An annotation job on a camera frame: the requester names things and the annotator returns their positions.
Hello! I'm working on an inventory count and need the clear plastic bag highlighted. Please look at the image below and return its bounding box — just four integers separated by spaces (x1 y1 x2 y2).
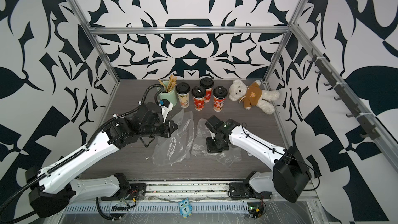
191 119 242 168
152 110 194 167

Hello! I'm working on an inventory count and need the red milk tea cup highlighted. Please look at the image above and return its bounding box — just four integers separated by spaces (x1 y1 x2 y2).
200 77 214 103
212 86 228 112
192 86 206 111

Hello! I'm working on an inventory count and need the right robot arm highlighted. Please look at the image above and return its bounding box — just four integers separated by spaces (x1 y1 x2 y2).
205 116 312 203

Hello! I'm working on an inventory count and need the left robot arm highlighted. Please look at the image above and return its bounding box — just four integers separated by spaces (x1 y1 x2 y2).
26 113 178 218

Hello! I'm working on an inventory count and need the cream milk tea cup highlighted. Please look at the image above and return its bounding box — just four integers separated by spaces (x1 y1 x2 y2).
175 82 190 108

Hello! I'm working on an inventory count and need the red milk tea cup back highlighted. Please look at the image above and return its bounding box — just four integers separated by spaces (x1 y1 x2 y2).
200 77 214 103

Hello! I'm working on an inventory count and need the green cup holder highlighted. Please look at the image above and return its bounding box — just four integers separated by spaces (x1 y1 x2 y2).
158 80 178 106

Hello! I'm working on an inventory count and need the white teddy bear brown hoodie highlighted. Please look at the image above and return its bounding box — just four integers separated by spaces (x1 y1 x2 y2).
229 79 280 115

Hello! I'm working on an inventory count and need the blue owl number tag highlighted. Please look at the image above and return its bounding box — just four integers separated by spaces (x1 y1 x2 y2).
178 198 192 218

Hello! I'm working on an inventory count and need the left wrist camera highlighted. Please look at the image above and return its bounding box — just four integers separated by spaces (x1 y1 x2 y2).
159 100 174 122

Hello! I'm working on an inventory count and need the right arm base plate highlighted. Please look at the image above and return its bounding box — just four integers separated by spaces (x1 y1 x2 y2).
228 183 272 200

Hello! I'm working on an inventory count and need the aluminium front rail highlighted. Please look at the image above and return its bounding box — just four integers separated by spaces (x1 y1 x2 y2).
71 180 319 202

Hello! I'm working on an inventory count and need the wall hook rack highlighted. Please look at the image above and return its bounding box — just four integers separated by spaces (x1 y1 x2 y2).
308 50 385 140

